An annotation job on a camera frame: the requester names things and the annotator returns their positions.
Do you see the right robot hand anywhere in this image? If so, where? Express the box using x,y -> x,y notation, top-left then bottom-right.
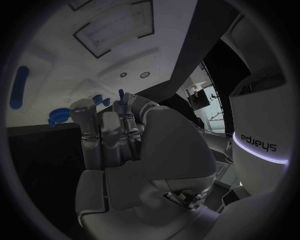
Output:
69,92 -> 223,240

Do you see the blue peg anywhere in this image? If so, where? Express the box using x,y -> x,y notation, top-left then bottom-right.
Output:
117,88 -> 127,108

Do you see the blue gear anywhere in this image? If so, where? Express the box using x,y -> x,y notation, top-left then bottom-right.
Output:
47,107 -> 72,129

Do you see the white task board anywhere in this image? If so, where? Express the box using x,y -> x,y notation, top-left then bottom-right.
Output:
4,0 -> 200,129

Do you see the blue block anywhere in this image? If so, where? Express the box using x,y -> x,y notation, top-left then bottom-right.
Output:
91,94 -> 112,108

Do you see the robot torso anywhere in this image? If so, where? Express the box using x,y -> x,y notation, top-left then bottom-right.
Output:
219,12 -> 293,200

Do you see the blue long cylinder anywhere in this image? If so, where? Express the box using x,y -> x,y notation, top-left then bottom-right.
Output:
8,65 -> 30,110

